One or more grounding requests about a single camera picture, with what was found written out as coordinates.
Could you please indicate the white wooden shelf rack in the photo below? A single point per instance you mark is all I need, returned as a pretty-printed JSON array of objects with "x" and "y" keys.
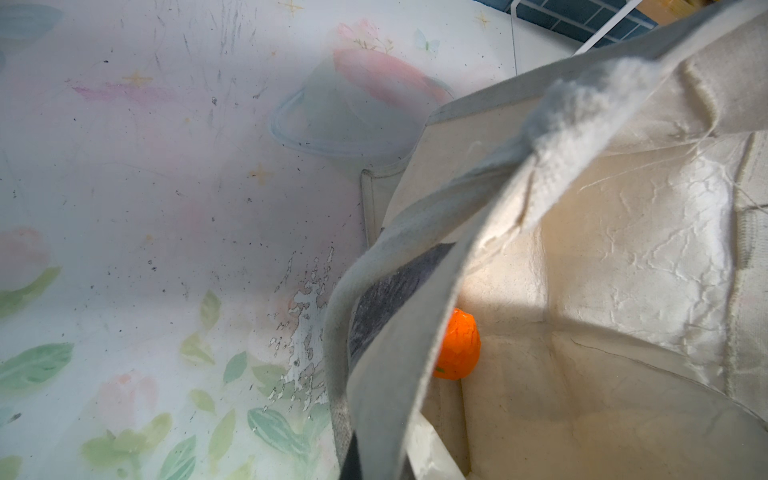
[{"x": 596, "y": 24}]

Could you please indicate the beige canvas grocery bag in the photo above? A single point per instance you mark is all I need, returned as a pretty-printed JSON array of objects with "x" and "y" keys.
[{"x": 604, "y": 219}]

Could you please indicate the large orange fruit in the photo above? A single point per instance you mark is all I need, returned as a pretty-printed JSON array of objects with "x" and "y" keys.
[{"x": 460, "y": 349}]

